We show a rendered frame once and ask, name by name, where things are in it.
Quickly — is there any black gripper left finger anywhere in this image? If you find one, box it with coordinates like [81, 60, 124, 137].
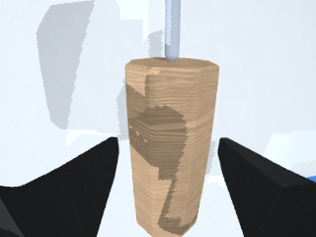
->
[0, 137, 119, 237]

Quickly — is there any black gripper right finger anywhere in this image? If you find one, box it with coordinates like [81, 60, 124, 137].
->
[217, 137, 316, 237]

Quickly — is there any blue rectangular block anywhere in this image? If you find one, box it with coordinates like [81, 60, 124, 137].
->
[309, 175, 316, 182]

